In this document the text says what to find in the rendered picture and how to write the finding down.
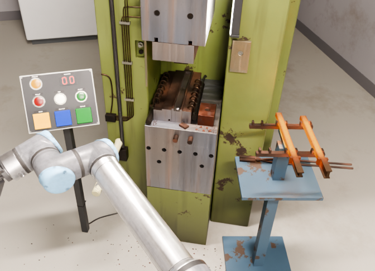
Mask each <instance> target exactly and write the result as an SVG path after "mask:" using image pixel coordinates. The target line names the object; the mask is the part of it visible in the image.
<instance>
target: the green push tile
mask: <svg viewBox="0 0 375 271"><path fill-rule="evenodd" d="M75 112H76V119H77V123H78V124H80V123H88V122H93V119H92V112H91V107H85V108H77V109H75Z"/></svg>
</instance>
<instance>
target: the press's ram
mask: <svg viewBox="0 0 375 271"><path fill-rule="evenodd" d="M140 2H141V33H142V40H144V41H155V40H156V38H158V42H166V43H172V44H183V45H188V44H189V41H192V45H194V46H205V45H206V41H207V38H208V34H209V30H210V27H211V22H212V20H213V16H214V11H215V0H140Z"/></svg>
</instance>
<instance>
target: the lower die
mask: <svg viewBox="0 0 375 271"><path fill-rule="evenodd" d="M185 72H191V75H190V78H189V82H188V84H187V88H186V92H185V95H184V99H183V101H182V105H181V108H180V112H177V111H174V106H175V103H176V100H177V96H178V94H179V90H180V87H181V84H182V81H183V78H184V75H185ZM168 73H169V75H170V77H169V75H168V74H167V77H168V82H167V78H166V79H165V81H166V83H167V86H165V82H164V86H165V90H164V87H163V86H162V89H163V91H164V94H162V90H161V92H160V93H161V95H162V98H160V95H159V96H158V98H159V99H160V103H159V102H158V99H157V102H156V104H155V107H154V109H153V119H154V120H160V121H169V120H168V119H170V121H169V122H178V123H182V122H184V123H188V124H191V120H192V119H191V116H192V113H193V109H194V108H193V107H192V106H190V107H189V108H188V105H193V106H194V104H195V103H194V102H190V104H189V101H190V100H194V101H195V100H196V98H195V97H192V98H191V99H190V97H191V96H197V94H196V93H193V94H192V95H191V93H192V92H193V91H196V92H198V89H197V88H195V89H194V90H193V88H194V87H198V88H199V85H198V84H196V85H195V86H194V83H199V84H200V81H199V80H197V81H196V82H195V80H196V79H200V80H201V73H200V72H194V71H193V70H184V71H181V70H176V71H175V72H173V71H168Z"/></svg>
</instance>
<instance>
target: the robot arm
mask: <svg viewBox="0 0 375 271"><path fill-rule="evenodd" d="M32 171H34V172H35V173H36V175H37V177H38V179H39V182H40V184H41V185H42V186H43V188H44V189H45V190H46V191H48V192H49V193H53V194H59V193H63V192H66V191H67V190H69V189H70V188H71V187H72V186H73V185H74V182H75V180H77V179H80V178H82V177H85V176H87V175H91V176H92V177H93V179H95V180H96V182H97V183H98V185H99V186H100V187H101V189H102V191H103V192H104V194H105V195H106V196H107V198H108V199H109V201H110V202H111V204H112V205H113V207H114V208H115V209H116V211H117V212H118V214H119V215H120V217H121V218H122V220H123V221H124V223H125V224H126V225H127V227H128V228H129V230H130V232H131V233H132V234H133V236H134V237H135V239H136V240H137V241H138V243H139V244H140V246H141V248H142V249H143V250H144V252H145V253H146V255H147V256H148V258H149V259H150V261H151V262H152V264H153V265H154V266H155V268H156V269H157V271H211V269H210V268H209V267H208V265H207V264H206V263H205V261H203V260H202V259H194V258H193V257H192V256H191V254H190V253H189V252H188V251H187V249H186V248H185V247H184V246H183V244H182V243H181V241H180V240H179V239H178V238H177V236H176V235H175V234H174V233H173V231H172V230H171V229H170V228H169V226H168V225H167V223H166V222H165V221H164V220H163V218H162V217H161V216H160V215H159V213H158V212H157V211H156V210H155V208H154V207H153V205H152V204H151V203H150V202H149V200H148V199H147V198H146V197H145V195H144V194H143V193H142V192H141V190H140V189H139V188H138V187H137V185H136V184H135V182H134V181H133V180H132V179H131V177H130V176H129V175H128V174H127V172H126V171H125V170H124V169H123V167H122V166H121V165H120V163H119V155H118V151H117V149H116V147H115V146H114V144H113V143H112V142H111V141H110V140H109V139H100V140H95V141H94V142H91V143H89V144H86V145H83V146H80V147H78V148H75V149H72V150H69V151H66V152H63V150H62V148H61V146H60V145H59V143H58V142H57V141H56V140H55V138H54V137H53V136H52V135H51V134H50V132H49V131H47V130H44V131H42V132H40V133H37V134H36V135H35V136H33V137H32V138H30V139H28V140H26V141H25V142H23V143H21V144H20V145H18V146H16V147H15V148H13V149H11V150H9V151H8V152H6V153H4V154H2V155H1V156H0V197H1V193H2V190H3V186H4V183H5V181H4V178H5V179H6V180H7V181H8V182H10V181H11V180H16V181H17V180H19V179H20V178H22V177H25V175H27V174H28V173H30V172H32Z"/></svg>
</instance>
